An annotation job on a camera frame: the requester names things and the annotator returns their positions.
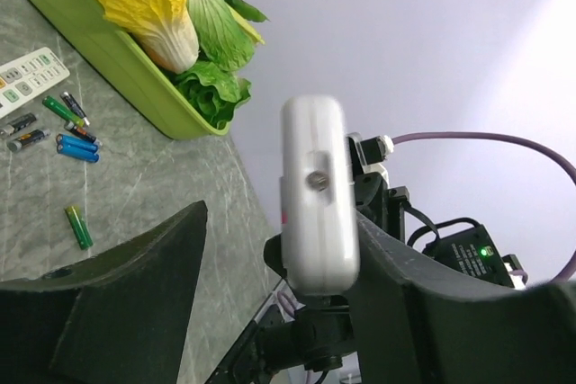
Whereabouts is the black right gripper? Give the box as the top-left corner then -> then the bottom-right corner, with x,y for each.
354,173 -> 410,243

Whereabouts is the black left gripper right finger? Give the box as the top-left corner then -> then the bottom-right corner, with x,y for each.
348,215 -> 575,383

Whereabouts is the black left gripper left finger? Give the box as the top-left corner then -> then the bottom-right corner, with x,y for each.
1,201 -> 208,383

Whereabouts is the white remote control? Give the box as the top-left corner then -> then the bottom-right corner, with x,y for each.
280,95 -> 360,296

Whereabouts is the green battery apart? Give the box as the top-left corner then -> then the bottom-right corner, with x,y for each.
64,206 -> 93,250

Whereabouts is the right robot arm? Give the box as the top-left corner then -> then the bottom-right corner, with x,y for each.
354,173 -> 528,290

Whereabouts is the small white button remote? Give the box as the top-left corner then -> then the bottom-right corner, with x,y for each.
0,47 -> 70,119

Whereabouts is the blue battery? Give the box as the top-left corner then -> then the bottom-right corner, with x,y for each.
56,134 -> 99,153
57,145 -> 100,163

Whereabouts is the black orange battery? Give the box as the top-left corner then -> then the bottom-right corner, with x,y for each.
7,129 -> 51,153

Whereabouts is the green lettuce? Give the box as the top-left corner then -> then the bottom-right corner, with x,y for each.
171,60 -> 251,129

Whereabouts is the green napa cabbage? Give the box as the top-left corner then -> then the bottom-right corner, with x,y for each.
187,0 -> 255,72

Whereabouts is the green plastic tray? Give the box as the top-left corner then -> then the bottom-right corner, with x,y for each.
29,0 -> 230,140

